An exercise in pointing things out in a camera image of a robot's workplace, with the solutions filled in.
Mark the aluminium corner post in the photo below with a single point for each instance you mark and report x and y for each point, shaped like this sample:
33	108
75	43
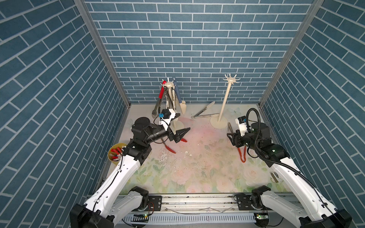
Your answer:
86	16
312	11

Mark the aluminium corner post right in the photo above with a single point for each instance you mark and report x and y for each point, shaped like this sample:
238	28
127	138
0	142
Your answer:
312	11

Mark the cream utensil rack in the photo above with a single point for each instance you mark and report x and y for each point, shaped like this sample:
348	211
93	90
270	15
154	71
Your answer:
175	124
220	121

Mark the yellow bowl with items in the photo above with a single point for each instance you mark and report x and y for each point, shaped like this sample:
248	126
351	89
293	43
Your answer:
115	153

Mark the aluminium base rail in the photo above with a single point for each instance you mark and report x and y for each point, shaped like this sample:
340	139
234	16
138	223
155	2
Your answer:
195	203

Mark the cream utensil rack right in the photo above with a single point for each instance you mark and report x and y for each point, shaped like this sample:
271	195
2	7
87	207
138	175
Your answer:
220	121

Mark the blue wooden tip tongs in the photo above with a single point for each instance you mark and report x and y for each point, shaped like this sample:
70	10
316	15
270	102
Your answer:
182	103

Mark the black silicone tongs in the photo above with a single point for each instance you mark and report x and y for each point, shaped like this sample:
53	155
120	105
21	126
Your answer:
170	100

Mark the red ring steel tongs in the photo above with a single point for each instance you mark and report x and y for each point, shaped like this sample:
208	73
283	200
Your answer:
159	100

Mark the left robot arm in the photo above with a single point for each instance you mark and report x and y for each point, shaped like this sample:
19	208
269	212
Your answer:
119	171

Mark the cream silicone steel tongs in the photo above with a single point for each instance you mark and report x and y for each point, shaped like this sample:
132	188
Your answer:
175	100

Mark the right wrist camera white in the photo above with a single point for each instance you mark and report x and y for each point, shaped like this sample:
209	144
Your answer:
242	125

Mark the aluminium corner post left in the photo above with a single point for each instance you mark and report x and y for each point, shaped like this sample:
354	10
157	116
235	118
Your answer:
86	16

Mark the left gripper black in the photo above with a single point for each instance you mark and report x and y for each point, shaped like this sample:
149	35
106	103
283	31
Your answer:
175	137

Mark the steel tongs red handles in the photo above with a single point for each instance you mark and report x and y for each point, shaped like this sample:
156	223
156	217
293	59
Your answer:
242	154

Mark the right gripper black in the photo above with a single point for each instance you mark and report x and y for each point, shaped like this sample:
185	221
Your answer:
236	140

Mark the small grey clip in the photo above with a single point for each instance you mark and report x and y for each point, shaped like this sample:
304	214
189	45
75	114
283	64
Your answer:
275	177

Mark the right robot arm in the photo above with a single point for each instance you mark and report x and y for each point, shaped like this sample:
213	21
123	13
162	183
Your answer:
291	176

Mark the cream utensil rack left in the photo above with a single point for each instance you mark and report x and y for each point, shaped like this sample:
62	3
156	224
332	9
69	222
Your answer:
175	124

